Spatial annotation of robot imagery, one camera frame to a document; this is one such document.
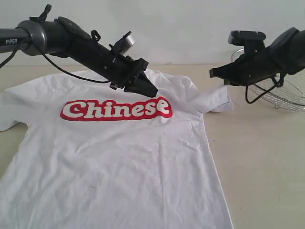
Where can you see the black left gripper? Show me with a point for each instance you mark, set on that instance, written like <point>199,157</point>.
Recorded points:
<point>120,70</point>

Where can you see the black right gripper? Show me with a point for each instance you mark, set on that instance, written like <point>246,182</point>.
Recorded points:
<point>253,66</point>

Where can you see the white t-shirt red print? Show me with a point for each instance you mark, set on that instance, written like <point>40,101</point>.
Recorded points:
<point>96,158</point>

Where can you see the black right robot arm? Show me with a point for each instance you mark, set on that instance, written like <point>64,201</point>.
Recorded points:
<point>286,55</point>

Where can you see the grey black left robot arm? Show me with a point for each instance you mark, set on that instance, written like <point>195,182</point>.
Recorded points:
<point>65,39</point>

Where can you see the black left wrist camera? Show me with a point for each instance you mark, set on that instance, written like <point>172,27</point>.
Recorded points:
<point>123,45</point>

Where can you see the metal wire mesh basket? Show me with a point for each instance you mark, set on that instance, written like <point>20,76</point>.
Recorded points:
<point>291,96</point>

